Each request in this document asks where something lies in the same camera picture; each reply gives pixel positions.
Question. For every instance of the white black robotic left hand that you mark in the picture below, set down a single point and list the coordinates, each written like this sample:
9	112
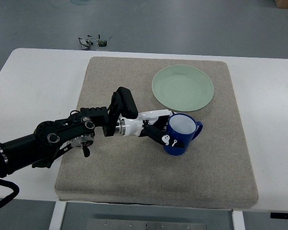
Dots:
150	124

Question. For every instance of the blue mug white inside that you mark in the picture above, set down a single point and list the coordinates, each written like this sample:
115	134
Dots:
180	131

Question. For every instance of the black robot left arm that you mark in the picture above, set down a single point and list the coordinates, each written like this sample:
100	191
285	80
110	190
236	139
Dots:
42	147

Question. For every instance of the light green plate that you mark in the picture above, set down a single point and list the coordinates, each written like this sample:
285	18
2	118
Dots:
182	88

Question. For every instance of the grey fabric cushion mat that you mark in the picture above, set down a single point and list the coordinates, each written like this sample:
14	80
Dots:
214	172

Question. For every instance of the black label under table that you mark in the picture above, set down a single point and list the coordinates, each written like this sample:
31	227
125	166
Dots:
278	215

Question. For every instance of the cardboard box corner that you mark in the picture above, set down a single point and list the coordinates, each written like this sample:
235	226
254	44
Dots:
282	4

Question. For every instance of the small electronics wire clutter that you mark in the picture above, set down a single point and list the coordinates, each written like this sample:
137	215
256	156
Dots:
91	43

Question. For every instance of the grey metal base plate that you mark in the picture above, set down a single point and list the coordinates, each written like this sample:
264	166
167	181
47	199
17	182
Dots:
118	224

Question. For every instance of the white table leg frame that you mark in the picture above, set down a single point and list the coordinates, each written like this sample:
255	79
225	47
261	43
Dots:
58	215

